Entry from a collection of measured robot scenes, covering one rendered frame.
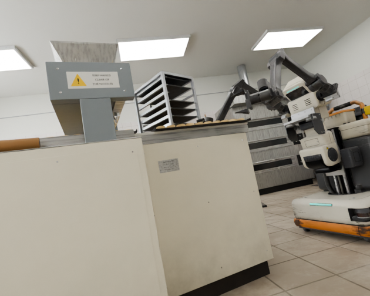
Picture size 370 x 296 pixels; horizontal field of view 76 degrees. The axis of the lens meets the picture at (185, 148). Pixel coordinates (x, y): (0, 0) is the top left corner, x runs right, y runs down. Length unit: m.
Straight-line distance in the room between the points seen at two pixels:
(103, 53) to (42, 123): 4.82
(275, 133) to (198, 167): 4.12
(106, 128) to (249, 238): 0.97
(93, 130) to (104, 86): 0.20
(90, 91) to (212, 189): 0.78
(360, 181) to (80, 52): 2.07
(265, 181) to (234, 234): 3.72
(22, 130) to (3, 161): 5.08
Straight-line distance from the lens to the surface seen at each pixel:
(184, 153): 1.28
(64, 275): 1.03
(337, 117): 2.33
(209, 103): 6.03
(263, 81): 1.42
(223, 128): 1.44
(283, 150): 5.35
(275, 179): 5.19
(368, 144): 2.18
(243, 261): 1.47
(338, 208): 2.00
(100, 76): 1.10
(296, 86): 2.09
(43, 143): 1.17
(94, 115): 1.04
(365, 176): 2.23
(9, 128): 6.22
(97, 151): 1.00
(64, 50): 1.26
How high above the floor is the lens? 0.64
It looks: 7 degrees up
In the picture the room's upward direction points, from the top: 11 degrees counter-clockwise
